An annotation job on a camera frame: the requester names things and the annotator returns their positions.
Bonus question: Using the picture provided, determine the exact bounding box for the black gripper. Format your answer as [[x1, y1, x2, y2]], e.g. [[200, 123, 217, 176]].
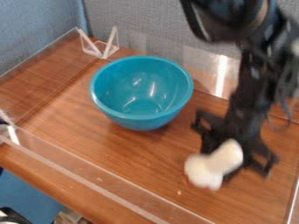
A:
[[190, 52, 299, 183]]

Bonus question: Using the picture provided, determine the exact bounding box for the plush mushroom toy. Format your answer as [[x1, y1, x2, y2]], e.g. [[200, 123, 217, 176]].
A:
[[182, 139, 242, 191]]

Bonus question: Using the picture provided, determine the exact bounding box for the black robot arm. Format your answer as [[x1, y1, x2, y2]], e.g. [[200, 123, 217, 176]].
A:
[[180, 0, 299, 176]]

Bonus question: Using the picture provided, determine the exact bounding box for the blue bowl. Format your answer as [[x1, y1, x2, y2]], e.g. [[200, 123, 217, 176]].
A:
[[88, 55, 193, 130]]

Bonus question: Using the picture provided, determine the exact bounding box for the clear acrylic back barrier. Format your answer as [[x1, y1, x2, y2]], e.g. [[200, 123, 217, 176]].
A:
[[126, 31, 299, 117]]

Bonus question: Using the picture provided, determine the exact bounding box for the clear acrylic barrier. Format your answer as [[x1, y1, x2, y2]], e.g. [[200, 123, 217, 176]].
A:
[[0, 109, 213, 224], [126, 31, 299, 117], [0, 27, 96, 86]]

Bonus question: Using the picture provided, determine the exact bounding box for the clear acrylic front barrier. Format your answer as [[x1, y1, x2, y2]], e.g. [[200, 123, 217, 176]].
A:
[[0, 109, 213, 224]]

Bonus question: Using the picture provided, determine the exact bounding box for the clear acrylic left barrier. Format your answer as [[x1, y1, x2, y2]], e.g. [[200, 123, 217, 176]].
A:
[[0, 27, 96, 86]]

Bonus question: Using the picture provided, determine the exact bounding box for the clear acrylic corner bracket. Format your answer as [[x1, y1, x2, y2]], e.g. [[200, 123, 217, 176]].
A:
[[76, 26, 120, 60]]

